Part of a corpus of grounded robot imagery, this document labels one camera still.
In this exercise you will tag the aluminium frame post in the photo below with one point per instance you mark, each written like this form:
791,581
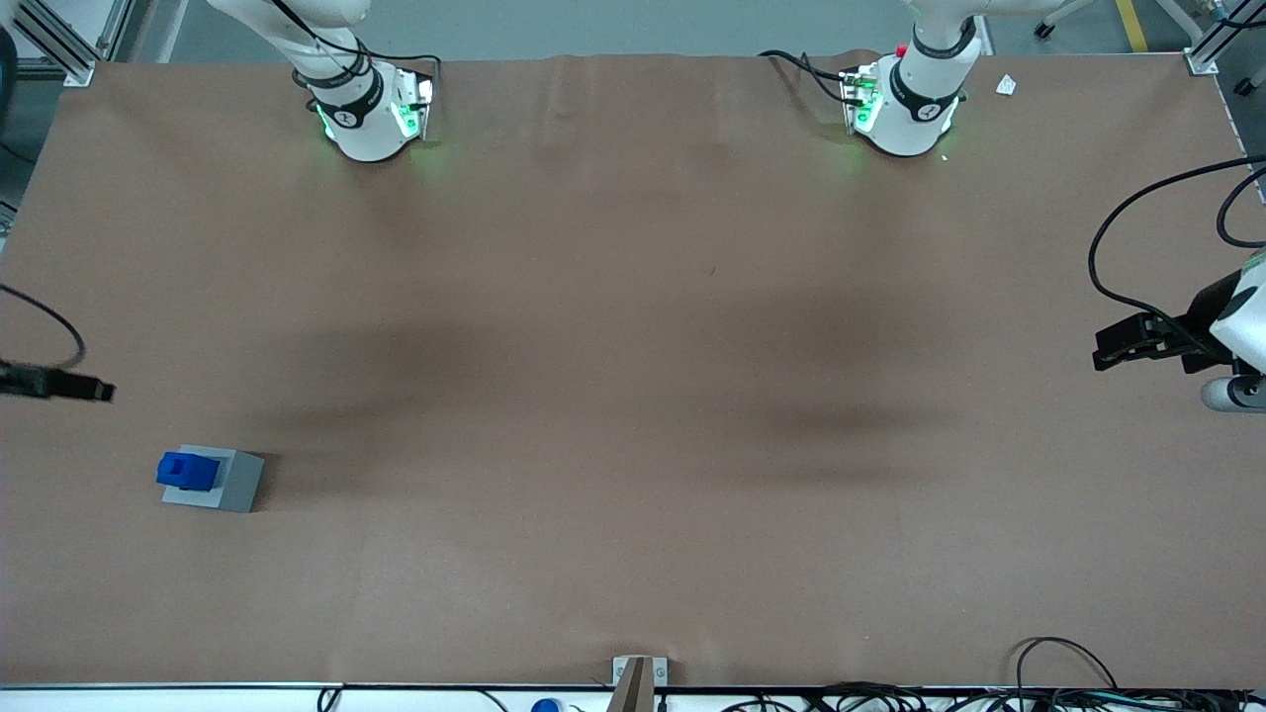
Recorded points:
59,44
1212,49

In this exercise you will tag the gray hollow square base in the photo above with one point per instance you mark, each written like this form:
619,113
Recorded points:
240,483

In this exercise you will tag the grey chair leg with caster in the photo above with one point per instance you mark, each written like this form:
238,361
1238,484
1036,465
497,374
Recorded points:
1053,18

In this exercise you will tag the brown table cover sheet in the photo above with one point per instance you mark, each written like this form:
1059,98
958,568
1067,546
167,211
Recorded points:
633,396

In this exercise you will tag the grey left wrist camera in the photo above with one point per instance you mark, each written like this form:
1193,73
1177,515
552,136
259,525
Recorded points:
1231,394

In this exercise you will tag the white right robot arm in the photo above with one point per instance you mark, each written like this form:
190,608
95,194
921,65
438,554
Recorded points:
366,129

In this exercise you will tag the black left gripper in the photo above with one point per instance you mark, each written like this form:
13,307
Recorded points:
1205,314

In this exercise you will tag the small white paper scrap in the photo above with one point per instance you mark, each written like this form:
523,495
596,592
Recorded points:
1006,85

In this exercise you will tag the blue plastic part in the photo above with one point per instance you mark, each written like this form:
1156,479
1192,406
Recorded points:
188,471

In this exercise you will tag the grey metal camera bracket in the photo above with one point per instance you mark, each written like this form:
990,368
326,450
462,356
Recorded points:
633,682

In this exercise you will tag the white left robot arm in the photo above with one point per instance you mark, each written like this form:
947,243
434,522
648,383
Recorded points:
910,119

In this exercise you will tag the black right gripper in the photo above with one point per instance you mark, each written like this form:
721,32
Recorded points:
40,382

